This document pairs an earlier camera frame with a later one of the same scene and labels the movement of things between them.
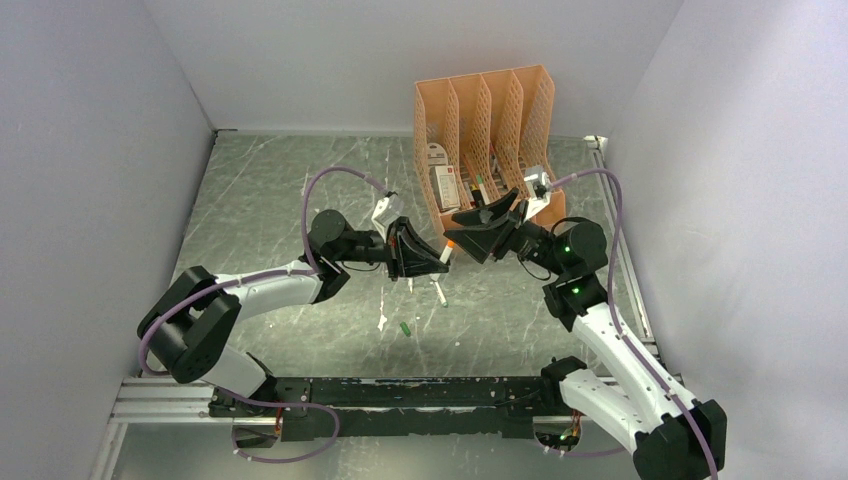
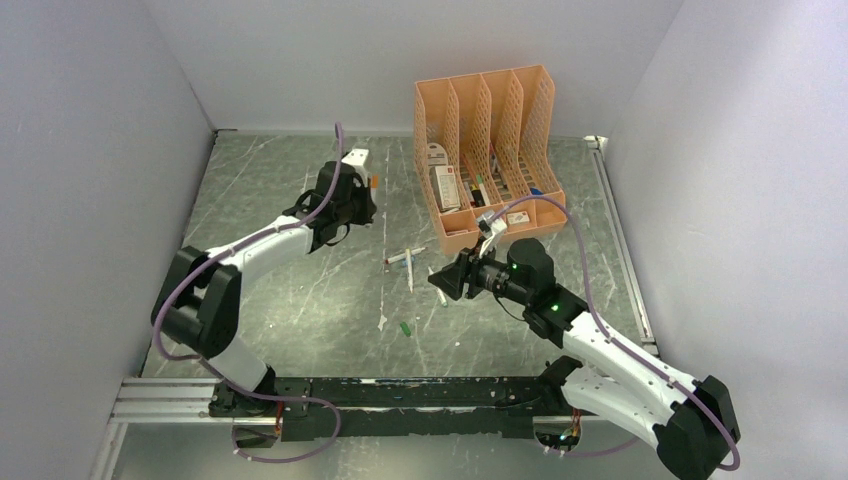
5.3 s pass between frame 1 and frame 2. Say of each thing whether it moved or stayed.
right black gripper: moved
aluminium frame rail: stayed
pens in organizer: stayed
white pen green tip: stayed
